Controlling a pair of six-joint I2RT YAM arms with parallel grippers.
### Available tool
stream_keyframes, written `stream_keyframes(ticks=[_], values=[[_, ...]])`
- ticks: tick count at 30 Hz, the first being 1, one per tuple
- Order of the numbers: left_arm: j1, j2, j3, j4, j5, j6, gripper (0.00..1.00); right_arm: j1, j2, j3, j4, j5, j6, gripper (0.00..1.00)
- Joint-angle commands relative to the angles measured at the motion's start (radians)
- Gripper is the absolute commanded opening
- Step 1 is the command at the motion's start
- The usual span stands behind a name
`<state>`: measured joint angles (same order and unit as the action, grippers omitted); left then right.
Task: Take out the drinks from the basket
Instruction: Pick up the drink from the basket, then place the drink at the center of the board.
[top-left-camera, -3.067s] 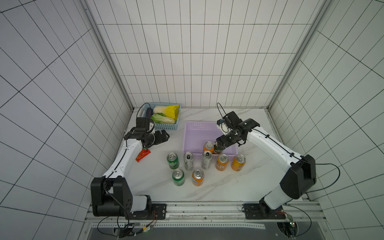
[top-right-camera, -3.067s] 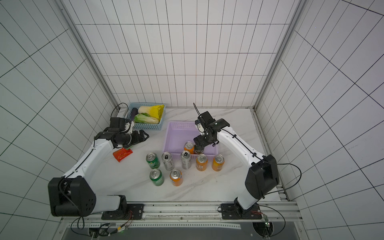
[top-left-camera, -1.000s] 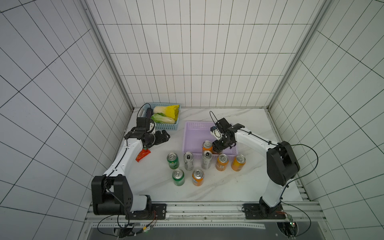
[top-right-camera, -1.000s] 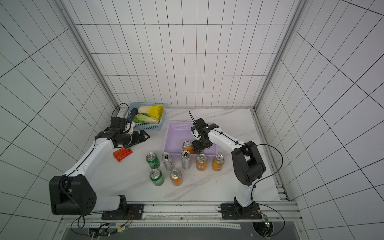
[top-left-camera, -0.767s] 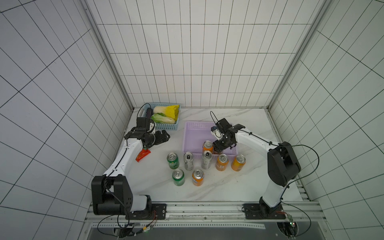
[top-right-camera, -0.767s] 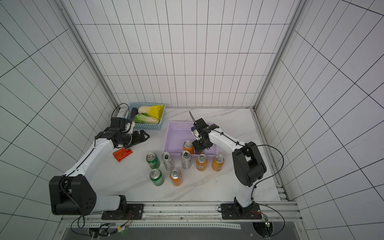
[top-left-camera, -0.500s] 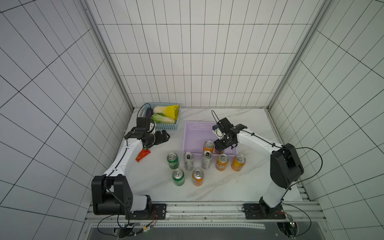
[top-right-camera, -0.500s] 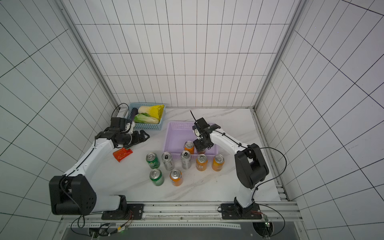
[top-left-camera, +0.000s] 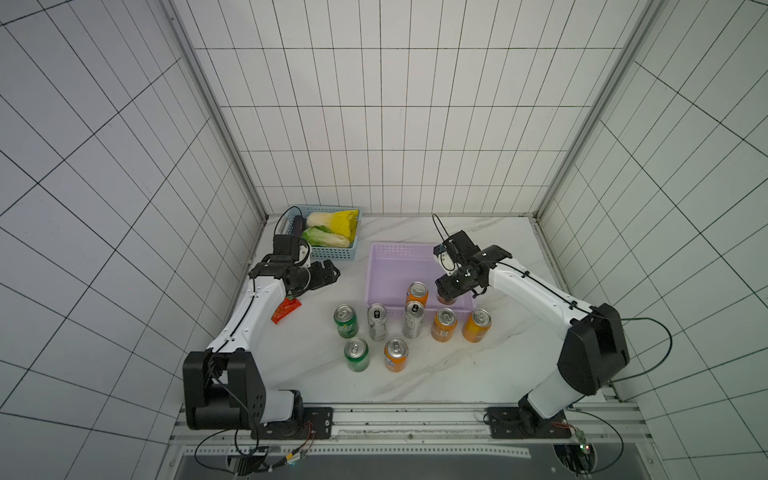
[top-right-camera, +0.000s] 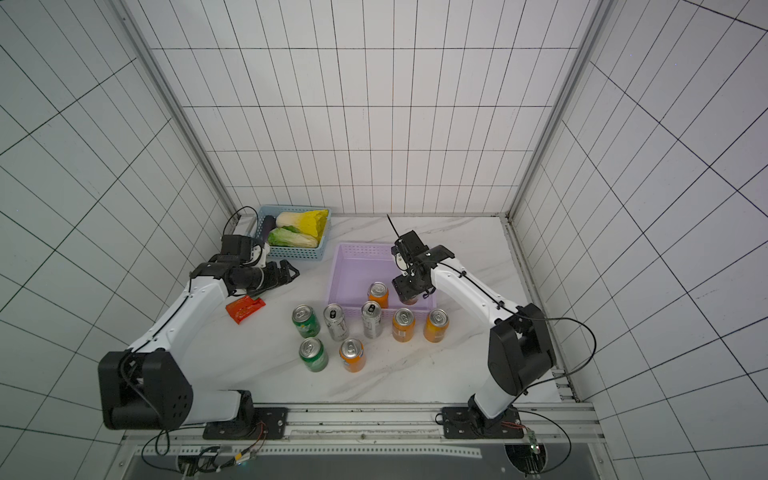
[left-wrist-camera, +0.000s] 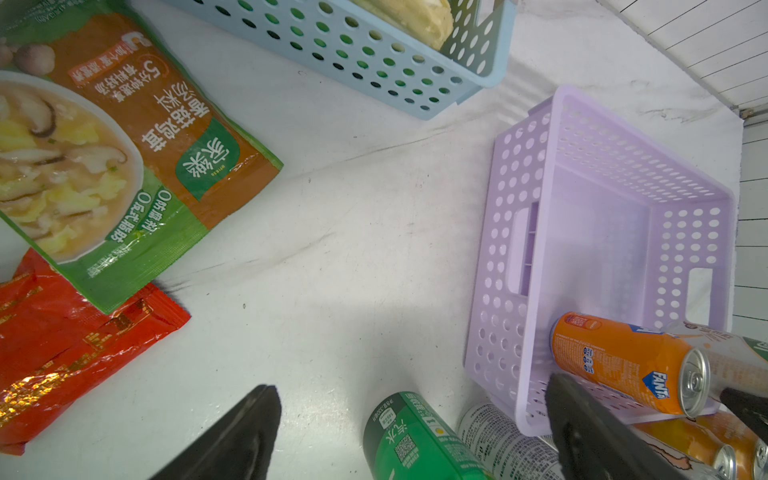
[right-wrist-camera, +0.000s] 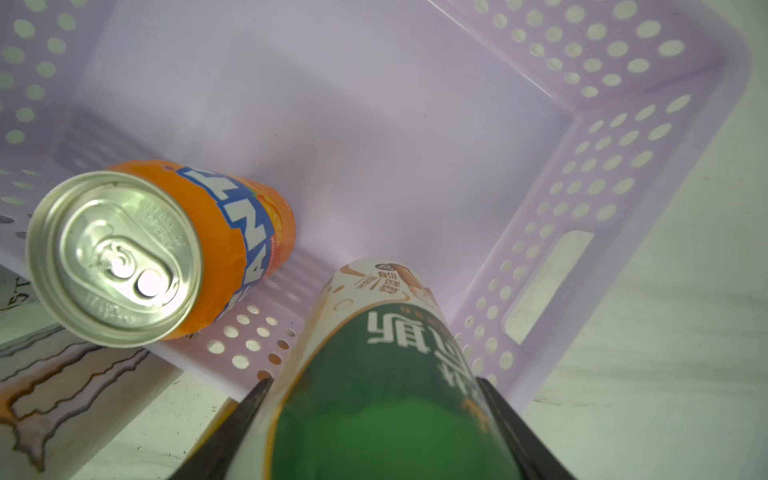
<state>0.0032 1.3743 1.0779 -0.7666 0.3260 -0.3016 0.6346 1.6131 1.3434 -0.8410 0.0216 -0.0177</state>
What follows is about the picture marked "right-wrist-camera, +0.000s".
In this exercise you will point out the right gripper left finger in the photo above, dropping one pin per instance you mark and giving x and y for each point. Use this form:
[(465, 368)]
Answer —
[(213, 459)]

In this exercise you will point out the orange fanta can front middle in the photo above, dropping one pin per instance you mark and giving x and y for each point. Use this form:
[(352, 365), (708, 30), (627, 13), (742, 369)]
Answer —
[(152, 250)]

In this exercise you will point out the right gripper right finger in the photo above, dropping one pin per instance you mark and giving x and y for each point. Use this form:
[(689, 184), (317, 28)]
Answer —
[(534, 459)]

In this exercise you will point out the purple plastic basket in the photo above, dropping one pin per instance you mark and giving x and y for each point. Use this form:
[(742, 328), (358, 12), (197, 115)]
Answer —
[(512, 153)]

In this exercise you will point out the silver slim can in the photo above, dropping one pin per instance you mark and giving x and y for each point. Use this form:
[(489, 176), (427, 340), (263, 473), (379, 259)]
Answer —
[(63, 399)]

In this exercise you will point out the green brown can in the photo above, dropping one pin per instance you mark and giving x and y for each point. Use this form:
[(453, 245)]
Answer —
[(376, 387)]

